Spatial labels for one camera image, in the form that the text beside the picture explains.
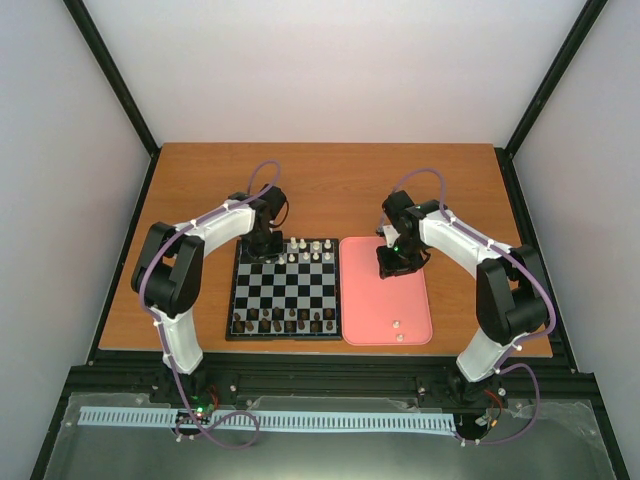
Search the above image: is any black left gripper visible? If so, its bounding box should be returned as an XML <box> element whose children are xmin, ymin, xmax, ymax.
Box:
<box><xmin>241</xmin><ymin>229</ymin><xmax>284</xmax><ymax>264</ymax></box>

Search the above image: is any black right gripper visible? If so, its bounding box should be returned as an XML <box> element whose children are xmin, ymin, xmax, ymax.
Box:
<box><xmin>376</xmin><ymin>236</ymin><xmax>425</xmax><ymax>279</ymax></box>

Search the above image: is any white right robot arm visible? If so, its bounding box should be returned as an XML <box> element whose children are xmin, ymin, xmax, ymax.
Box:
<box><xmin>376</xmin><ymin>190</ymin><xmax>555</xmax><ymax>405</ymax></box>

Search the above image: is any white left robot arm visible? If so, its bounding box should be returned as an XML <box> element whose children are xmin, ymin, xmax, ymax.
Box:
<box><xmin>131</xmin><ymin>185</ymin><xmax>288</xmax><ymax>403</ymax></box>

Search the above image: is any pink plastic tray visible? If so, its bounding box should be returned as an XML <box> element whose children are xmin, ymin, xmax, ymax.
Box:
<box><xmin>339</xmin><ymin>237</ymin><xmax>433</xmax><ymax>347</ymax></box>

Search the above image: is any black and white chessboard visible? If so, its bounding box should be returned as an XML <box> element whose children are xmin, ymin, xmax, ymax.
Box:
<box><xmin>226</xmin><ymin>238</ymin><xmax>342</xmax><ymax>341</ymax></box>

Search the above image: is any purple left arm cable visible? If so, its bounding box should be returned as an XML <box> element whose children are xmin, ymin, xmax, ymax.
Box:
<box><xmin>137</xmin><ymin>159</ymin><xmax>261</xmax><ymax>448</ymax></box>

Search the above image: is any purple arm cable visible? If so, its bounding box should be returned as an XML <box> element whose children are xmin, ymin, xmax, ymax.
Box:
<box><xmin>137</xmin><ymin>159</ymin><xmax>261</xmax><ymax>448</ymax></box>
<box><xmin>377</xmin><ymin>168</ymin><xmax>557</xmax><ymax>447</ymax></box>

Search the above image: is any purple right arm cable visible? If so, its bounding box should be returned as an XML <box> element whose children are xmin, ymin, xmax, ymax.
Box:
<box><xmin>377</xmin><ymin>168</ymin><xmax>557</xmax><ymax>447</ymax></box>

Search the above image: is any black aluminium frame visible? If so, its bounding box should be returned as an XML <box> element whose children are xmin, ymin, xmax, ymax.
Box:
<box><xmin>31</xmin><ymin>1</ymin><xmax>629</xmax><ymax>479</ymax></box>

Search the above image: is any light blue cable duct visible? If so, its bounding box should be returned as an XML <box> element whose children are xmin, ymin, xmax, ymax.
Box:
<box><xmin>77</xmin><ymin>406</ymin><xmax>456</xmax><ymax>436</ymax></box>

